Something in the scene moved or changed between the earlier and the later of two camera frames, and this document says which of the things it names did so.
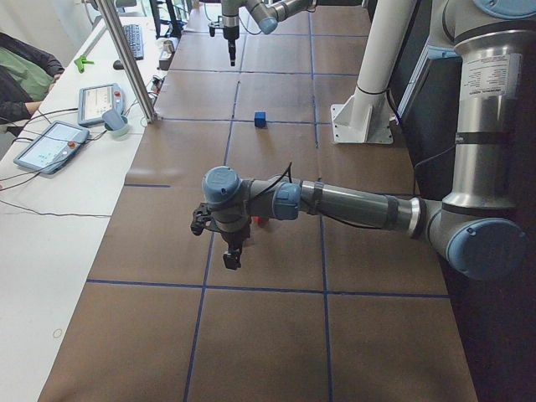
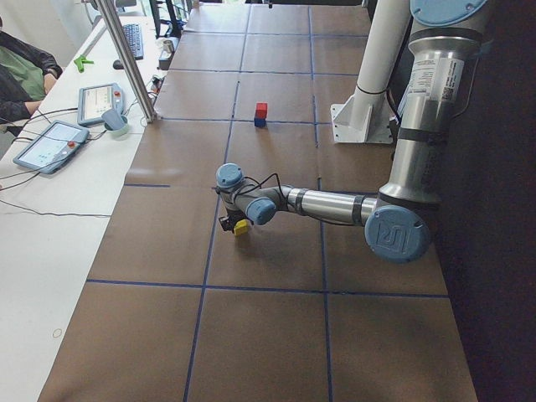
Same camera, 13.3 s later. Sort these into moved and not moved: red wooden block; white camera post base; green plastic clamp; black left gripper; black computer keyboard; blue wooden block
Moved: black left gripper; red wooden block
Not moved: green plastic clamp; blue wooden block; black computer keyboard; white camera post base
